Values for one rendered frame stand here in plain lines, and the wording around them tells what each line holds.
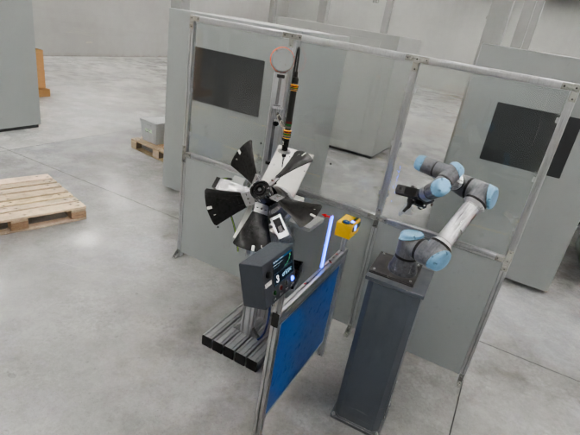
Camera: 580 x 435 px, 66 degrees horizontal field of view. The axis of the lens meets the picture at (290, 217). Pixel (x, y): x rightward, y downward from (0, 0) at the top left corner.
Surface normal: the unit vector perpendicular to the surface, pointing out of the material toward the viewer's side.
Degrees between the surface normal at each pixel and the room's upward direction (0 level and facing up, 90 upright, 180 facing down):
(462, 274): 90
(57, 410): 0
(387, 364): 90
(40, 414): 0
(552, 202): 90
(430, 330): 90
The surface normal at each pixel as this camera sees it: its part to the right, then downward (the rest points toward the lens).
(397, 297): -0.44, 0.30
